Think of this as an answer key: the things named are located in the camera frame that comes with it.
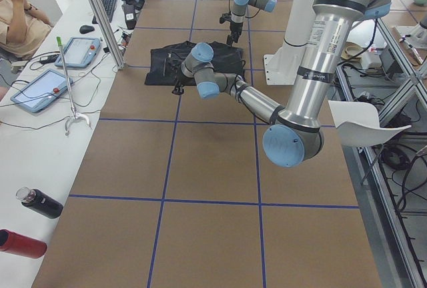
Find far blue teach pendant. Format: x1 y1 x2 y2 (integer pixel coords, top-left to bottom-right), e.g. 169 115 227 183
63 37 101 69

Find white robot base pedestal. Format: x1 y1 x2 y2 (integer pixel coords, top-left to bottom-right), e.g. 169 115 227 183
264 0 315 85

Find black keyboard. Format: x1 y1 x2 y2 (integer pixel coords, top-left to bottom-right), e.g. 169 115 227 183
101 0 117 22

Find black water bottle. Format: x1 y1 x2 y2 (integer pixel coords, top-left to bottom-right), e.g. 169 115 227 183
15 187 63 219

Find white plastic chair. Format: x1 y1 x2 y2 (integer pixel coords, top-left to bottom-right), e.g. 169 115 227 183
328 100 411 147

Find red water bottle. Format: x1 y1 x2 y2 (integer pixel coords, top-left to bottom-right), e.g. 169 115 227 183
1 229 47 259

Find black printed t-shirt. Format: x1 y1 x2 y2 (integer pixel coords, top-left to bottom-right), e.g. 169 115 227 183
145 41 246 86

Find aluminium frame post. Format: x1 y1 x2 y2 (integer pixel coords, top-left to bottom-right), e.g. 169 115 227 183
89 0 125 70

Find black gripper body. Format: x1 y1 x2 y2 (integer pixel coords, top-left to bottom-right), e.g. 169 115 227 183
165 54 187 95
220 13 243 47

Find near blue teach pendant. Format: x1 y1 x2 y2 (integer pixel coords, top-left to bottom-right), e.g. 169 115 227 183
10 69 67 113

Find aluminium frame rail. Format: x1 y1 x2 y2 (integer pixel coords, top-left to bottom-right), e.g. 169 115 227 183
330 11 426 287

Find brown paper table cover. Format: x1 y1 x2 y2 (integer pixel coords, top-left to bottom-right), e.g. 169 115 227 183
31 0 383 288

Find blue teach pendant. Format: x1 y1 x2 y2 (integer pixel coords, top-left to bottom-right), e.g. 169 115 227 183
63 37 101 69
10 69 67 113

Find black computer mouse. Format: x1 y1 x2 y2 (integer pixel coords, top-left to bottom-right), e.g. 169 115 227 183
79 25 95 35

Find person in beige shirt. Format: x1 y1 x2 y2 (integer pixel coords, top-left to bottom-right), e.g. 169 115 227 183
1 0 52 60

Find blue tape grid lines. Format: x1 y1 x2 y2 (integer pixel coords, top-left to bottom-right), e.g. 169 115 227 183
68 0 427 288

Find green handled grabber tool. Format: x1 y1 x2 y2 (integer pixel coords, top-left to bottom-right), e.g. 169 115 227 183
56 36 91 137

